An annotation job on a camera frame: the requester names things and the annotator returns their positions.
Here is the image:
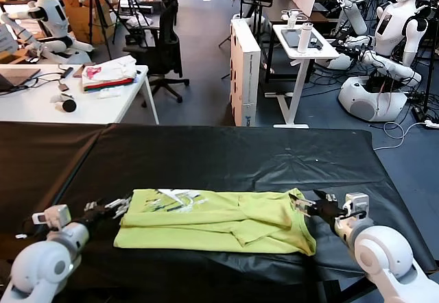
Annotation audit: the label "black office chair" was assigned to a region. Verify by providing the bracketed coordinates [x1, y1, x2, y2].
[122, 0, 190, 108]

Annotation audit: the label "black tablet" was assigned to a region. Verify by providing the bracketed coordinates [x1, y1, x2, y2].
[281, 28, 324, 51]

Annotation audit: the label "white humanoid robot black shoulders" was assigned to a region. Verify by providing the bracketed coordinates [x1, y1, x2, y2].
[0, 0, 94, 64]

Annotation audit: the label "stack of folded clothes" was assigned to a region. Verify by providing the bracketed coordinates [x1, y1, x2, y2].
[81, 55, 138, 94]

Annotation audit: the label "tall white cardboard box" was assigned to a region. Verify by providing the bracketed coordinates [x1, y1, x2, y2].
[228, 18, 261, 128]

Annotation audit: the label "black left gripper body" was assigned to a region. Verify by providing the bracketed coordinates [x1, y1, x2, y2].
[77, 199, 117, 230]

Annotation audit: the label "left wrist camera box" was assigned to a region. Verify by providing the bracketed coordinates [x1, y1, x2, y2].
[32, 204, 71, 231]

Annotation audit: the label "grey laptop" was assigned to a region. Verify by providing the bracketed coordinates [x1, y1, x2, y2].
[0, 68, 41, 93]

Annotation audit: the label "short black tripod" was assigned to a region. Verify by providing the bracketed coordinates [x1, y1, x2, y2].
[112, 0, 152, 47]

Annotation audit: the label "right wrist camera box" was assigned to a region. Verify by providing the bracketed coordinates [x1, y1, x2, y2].
[342, 192, 370, 220]

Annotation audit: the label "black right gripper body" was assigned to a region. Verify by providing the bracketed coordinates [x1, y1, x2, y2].
[307, 199, 346, 225]

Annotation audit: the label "white floor cable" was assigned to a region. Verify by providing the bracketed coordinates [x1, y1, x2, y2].
[372, 121, 426, 152]

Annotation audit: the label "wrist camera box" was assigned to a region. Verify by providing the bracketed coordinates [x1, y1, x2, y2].
[342, 192, 370, 220]
[32, 204, 71, 231]

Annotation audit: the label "white crumpled item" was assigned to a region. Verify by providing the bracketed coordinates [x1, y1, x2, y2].
[49, 93, 75, 104]

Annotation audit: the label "black stand pole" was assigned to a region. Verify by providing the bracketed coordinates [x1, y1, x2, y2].
[423, 4, 439, 112]

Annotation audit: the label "white office table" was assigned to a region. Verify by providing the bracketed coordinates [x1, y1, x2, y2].
[0, 63, 161, 125]

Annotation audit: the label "black laptop cable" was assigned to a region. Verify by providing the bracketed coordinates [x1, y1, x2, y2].
[0, 72, 64, 95]

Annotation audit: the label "lime green t-shirt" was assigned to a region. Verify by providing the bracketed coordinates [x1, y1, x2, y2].
[112, 188, 317, 256]

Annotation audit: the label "tall black tripod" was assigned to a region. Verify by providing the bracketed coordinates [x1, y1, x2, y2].
[77, 0, 133, 60]

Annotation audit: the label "small white device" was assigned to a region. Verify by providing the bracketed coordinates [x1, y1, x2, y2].
[281, 9, 309, 29]

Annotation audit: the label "brown cardboard box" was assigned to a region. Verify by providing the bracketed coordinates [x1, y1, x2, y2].
[63, 0, 116, 47]

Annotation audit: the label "white thermos bottle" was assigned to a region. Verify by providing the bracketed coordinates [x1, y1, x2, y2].
[296, 23, 313, 54]

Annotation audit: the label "white standing desk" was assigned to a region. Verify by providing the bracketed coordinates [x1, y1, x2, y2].
[263, 24, 341, 130]

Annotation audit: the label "white paper tissue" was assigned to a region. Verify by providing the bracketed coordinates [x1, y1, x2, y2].
[97, 86, 123, 100]

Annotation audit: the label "white humanoid robot round base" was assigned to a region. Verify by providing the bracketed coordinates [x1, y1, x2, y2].
[337, 0, 439, 123]

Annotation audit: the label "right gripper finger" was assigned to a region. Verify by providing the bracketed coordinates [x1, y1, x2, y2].
[289, 193, 316, 219]
[312, 189, 339, 204]

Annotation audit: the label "black plastic table sheet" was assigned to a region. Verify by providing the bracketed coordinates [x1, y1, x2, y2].
[0, 121, 114, 237]
[20, 123, 438, 303]

